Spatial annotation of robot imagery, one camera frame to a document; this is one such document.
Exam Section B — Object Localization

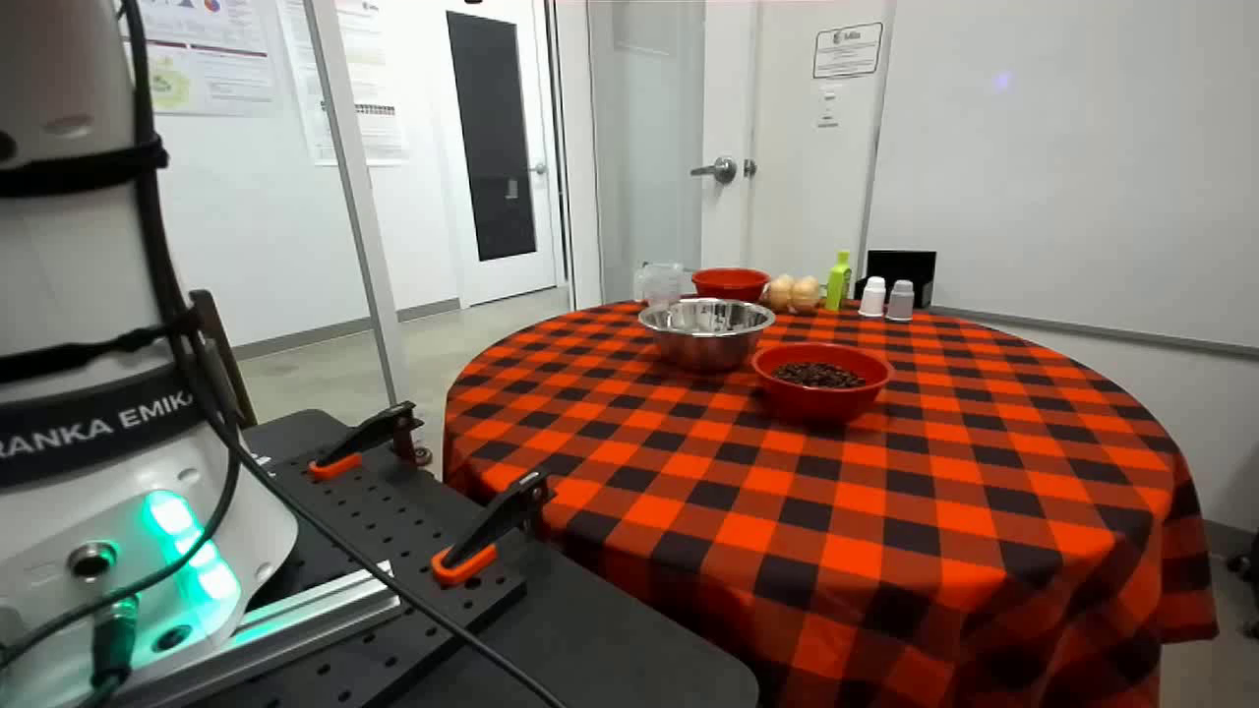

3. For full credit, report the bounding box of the orange bowl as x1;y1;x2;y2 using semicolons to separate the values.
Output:
747;342;896;430
688;265;774;307

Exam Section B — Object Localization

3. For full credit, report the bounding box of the silver metal dish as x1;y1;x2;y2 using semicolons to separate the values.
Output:
633;296;779;376

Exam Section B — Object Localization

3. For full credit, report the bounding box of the clear plastic measuring cup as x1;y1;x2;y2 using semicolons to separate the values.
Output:
629;260;695;315

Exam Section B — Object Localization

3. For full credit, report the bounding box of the carton of eggs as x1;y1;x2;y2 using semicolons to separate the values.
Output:
762;270;825;315

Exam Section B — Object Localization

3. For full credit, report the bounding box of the small green bottle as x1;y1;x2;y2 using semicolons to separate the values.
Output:
824;246;858;315

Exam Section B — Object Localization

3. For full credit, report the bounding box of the door with dark window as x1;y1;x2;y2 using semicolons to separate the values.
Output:
437;0;564;312

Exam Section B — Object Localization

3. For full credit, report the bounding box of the orange black plaid tablecloth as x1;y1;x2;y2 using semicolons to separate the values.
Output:
441;300;1220;708

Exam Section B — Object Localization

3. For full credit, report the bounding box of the grey metal pole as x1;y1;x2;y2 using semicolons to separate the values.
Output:
305;0;410;409

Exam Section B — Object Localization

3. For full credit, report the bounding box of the white door sign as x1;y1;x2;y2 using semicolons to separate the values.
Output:
811;20;887;81

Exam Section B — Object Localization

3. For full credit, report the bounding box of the dark upright panel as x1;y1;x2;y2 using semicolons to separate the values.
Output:
189;288;261;433

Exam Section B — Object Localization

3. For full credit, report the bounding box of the black clamp orange handle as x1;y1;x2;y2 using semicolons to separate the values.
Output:
307;400;429;489
429;467;554;591

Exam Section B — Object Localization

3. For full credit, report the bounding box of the black wall holder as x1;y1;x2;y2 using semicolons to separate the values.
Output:
862;246;941;315

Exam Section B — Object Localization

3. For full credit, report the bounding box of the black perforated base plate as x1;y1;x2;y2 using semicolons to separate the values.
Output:
116;406;762;708

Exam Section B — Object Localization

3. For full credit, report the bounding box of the white paper wall notice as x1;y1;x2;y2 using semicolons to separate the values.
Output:
332;0;415;170

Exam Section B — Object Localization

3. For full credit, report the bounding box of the aluminium rail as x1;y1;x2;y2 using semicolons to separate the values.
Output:
129;564;407;708

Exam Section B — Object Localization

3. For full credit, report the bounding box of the large wall whiteboard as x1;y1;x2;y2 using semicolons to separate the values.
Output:
862;0;1259;361

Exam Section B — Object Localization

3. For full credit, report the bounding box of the colourful wall poster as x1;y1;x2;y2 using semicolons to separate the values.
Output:
133;0;289;117

